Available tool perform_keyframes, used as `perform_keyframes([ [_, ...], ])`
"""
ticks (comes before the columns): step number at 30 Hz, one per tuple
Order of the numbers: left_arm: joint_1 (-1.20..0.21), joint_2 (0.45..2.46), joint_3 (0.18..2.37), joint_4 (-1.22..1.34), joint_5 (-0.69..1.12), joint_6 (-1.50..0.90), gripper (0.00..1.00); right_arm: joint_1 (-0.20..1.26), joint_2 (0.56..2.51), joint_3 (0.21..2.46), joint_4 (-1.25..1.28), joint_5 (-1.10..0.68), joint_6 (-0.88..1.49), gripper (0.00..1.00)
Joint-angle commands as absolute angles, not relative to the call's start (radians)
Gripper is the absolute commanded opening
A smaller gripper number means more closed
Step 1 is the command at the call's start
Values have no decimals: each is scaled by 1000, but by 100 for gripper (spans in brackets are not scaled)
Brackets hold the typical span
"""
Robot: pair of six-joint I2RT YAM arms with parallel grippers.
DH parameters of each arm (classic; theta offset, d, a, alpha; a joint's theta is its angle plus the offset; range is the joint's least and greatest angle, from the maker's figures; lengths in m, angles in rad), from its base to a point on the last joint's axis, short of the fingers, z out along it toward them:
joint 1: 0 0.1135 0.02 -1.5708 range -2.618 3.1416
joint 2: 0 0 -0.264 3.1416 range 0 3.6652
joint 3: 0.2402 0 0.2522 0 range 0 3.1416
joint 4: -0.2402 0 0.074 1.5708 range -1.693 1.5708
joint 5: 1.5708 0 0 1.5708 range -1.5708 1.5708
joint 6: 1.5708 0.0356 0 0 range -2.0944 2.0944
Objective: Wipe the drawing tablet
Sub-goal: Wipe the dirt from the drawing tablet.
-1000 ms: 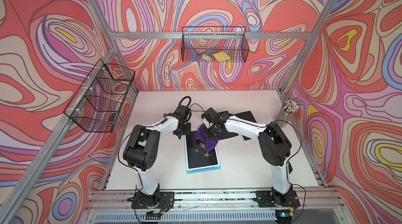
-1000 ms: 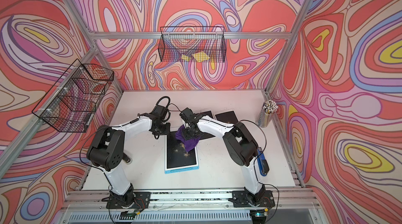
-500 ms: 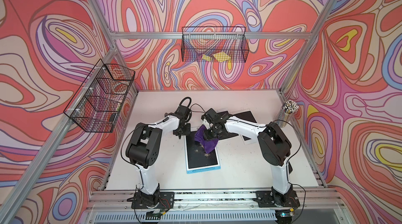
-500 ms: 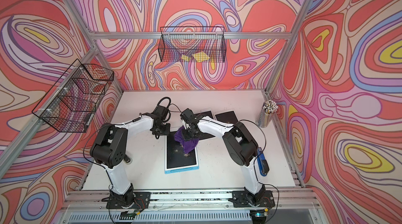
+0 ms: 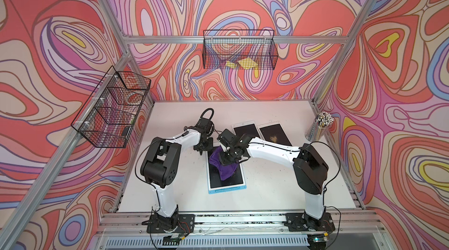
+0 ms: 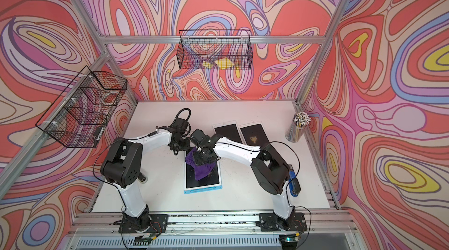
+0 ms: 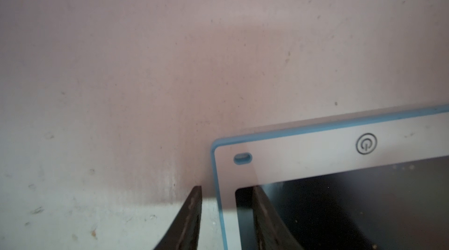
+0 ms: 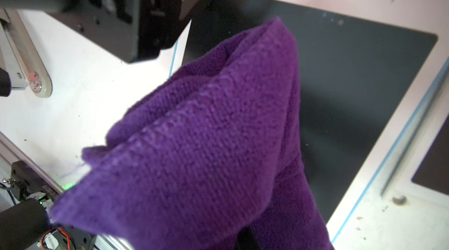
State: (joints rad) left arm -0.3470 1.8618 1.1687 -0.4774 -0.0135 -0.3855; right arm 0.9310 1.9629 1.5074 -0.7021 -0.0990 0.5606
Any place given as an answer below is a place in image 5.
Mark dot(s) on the white drawing tablet right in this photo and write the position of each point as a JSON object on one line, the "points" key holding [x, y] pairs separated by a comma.
{"points": [[274, 133]]}

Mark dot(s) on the blue white drawing tablet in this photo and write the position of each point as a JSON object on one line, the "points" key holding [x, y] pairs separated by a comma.
{"points": [[215, 185]]}

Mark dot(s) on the purple microfiber cloth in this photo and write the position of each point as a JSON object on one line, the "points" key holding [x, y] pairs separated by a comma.
{"points": [[225, 171]]}

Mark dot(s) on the cup of coloured pencils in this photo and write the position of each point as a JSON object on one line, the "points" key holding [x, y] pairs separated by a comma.
{"points": [[321, 123]]}

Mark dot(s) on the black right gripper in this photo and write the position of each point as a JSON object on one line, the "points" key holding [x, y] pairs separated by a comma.
{"points": [[224, 160]]}

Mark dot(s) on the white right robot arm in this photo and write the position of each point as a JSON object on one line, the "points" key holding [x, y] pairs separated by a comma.
{"points": [[309, 167]]}

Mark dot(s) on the yellow cloth in basket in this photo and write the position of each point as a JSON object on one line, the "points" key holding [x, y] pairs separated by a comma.
{"points": [[246, 64]]}

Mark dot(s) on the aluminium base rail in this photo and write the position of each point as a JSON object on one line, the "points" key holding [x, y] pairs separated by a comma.
{"points": [[356, 229]]}

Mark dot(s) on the white drawing tablet middle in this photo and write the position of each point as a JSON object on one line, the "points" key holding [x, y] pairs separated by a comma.
{"points": [[247, 127]]}

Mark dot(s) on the black wire basket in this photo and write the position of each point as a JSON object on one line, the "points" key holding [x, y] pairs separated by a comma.
{"points": [[222, 45], [108, 117]]}

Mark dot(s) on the black wire basket left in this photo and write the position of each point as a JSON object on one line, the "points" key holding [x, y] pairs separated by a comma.
{"points": [[108, 117]]}

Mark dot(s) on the black wire basket back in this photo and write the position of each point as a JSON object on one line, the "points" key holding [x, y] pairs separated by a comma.
{"points": [[222, 45]]}

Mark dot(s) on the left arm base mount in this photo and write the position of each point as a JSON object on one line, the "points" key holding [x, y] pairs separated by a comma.
{"points": [[178, 223]]}

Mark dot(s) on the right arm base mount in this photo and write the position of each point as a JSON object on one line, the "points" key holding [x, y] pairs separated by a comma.
{"points": [[300, 222]]}

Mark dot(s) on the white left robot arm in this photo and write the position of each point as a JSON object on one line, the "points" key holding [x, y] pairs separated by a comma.
{"points": [[160, 164]]}

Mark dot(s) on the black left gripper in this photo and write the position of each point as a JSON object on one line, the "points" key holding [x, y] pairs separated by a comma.
{"points": [[210, 146]]}

